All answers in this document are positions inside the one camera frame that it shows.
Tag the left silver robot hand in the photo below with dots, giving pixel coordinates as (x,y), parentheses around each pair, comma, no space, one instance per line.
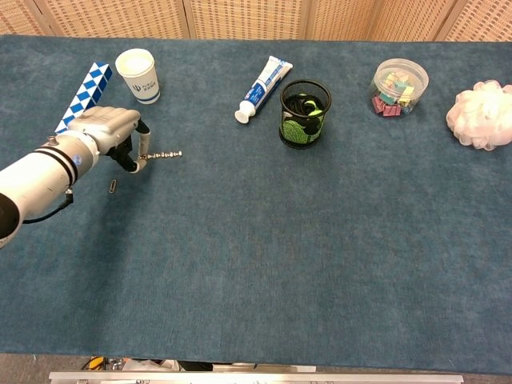
(108,128)

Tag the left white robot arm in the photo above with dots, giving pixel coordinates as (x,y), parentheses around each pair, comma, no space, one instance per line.
(40,176)

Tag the blue white magic snake puzzle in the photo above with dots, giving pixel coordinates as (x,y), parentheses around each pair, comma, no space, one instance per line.
(82,98)

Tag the metal paper clip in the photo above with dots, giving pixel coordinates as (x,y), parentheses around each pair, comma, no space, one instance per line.
(113,186)

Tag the white paper cup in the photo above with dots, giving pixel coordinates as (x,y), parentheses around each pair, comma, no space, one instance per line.
(139,76)

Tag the white blue toothpaste tube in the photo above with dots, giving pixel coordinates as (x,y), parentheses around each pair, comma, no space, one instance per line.
(262,90)

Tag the bamboo folding screen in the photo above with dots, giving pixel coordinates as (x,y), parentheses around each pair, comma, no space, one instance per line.
(256,18)

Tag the blue felt table mat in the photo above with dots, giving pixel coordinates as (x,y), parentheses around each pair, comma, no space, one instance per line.
(256,240)

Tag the black mesh pen holder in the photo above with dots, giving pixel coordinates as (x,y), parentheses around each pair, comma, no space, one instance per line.
(304,116)

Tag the green black item in holder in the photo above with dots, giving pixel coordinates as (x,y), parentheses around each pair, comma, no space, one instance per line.
(306,120)

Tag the clear jar of binder clips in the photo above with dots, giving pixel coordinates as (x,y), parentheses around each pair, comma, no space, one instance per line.
(398,88)

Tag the pink white bath pouf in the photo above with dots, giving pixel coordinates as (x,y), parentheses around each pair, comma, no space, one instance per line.
(482,116)

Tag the aluminium profile rail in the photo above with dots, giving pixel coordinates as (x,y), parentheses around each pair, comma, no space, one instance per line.
(256,378)

